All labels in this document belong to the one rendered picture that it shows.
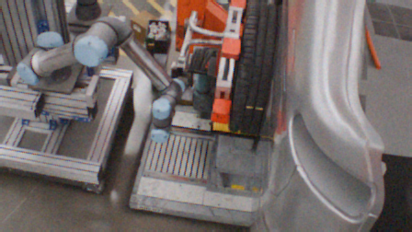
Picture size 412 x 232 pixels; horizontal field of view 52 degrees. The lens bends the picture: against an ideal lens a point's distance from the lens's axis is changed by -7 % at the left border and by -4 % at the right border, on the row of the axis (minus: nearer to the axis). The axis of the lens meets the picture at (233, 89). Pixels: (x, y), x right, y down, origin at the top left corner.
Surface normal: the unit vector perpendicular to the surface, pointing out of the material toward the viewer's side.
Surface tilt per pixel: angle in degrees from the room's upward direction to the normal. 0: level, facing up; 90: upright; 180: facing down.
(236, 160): 0
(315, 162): 15
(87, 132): 0
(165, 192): 0
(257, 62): 43
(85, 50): 85
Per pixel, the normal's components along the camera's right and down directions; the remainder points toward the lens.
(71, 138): 0.12, -0.69
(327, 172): 0.32, -0.54
